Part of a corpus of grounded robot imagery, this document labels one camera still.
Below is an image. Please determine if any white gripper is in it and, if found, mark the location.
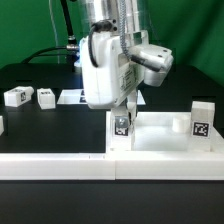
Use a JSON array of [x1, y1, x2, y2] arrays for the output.
[[81, 32, 144, 125]]

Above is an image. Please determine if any white square table top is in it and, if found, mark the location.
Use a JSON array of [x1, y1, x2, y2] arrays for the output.
[[106, 112, 224, 154]]

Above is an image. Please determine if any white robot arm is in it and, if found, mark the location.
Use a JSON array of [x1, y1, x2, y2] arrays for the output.
[[80, 0, 148, 128]]

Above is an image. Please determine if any white left fence piece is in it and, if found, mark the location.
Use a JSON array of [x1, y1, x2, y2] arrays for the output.
[[0, 115, 4, 136]]

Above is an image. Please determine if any white marker base plate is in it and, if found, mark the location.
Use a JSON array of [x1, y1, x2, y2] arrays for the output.
[[57, 89, 146, 108]]

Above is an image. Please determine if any black cable bundle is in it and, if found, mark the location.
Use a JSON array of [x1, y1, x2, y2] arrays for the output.
[[21, 0, 81, 68]]

